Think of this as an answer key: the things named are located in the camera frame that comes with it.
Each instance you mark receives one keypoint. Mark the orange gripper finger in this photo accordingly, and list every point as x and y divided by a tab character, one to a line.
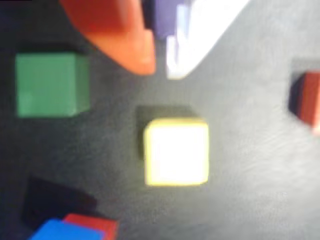
112	27

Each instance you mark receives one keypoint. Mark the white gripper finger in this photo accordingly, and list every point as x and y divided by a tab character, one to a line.
205	22

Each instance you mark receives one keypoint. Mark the blue wooden cube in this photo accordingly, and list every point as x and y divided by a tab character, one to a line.
65	231

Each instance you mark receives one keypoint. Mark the purple wooden cube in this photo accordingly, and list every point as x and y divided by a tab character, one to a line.
163	17

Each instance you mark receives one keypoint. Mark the green wooden cube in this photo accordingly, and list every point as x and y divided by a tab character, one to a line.
47	85

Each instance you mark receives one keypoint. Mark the brownish red wooden cube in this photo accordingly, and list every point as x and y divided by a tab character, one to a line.
310	97

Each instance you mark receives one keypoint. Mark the yellow wooden cube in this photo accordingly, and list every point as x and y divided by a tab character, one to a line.
176	152

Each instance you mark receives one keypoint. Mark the black table mat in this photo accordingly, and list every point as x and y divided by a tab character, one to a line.
250	175

